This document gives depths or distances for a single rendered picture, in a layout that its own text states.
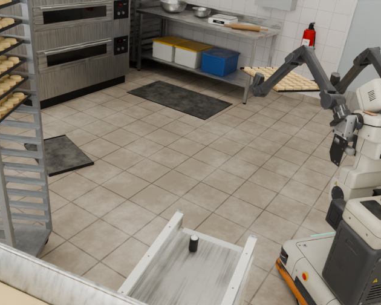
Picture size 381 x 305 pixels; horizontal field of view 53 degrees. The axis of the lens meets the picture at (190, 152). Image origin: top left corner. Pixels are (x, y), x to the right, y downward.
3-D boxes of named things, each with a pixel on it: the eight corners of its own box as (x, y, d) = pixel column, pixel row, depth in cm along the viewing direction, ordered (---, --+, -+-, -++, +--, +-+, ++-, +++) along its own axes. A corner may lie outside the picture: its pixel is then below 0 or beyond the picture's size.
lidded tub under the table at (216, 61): (199, 71, 534) (201, 52, 521) (214, 64, 569) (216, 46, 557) (223, 77, 518) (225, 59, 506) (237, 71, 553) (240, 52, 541)
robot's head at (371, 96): (416, 104, 186) (409, 76, 189) (381, 106, 180) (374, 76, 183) (393, 114, 200) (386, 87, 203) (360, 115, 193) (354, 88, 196)
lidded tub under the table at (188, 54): (172, 63, 555) (173, 45, 542) (190, 57, 589) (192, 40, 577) (195, 69, 538) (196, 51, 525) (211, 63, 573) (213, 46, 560)
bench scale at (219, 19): (207, 23, 503) (208, 16, 499) (217, 20, 529) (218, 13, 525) (228, 27, 493) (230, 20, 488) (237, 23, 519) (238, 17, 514)
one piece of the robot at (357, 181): (401, 223, 210) (432, 115, 188) (343, 232, 199) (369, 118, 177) (366, 201, 233) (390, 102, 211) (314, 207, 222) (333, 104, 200)
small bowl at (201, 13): (187, 16, 536) (188, 8, 530) (198, 14, 556) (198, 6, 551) (204, 19, 524) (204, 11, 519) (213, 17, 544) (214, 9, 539)
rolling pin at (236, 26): (223, 28, 485) (224, 22, 482) (223, 26, 491) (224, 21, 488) (267, 32, 484) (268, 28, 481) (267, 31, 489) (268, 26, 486)
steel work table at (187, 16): (133, 70, 583) (135, 2, 535) (162, 62, 637) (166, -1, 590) (245, 105, 499) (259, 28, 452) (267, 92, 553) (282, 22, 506)
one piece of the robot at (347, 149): (382, 167, 213) (396, 132, 203) (341, 170, 205) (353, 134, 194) (363, 153, 226) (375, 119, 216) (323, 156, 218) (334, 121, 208)
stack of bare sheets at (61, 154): (24, 146, 355) (23, 143, 353) (65, 137, 378) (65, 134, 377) (49, 177, 316) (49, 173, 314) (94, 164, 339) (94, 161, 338)
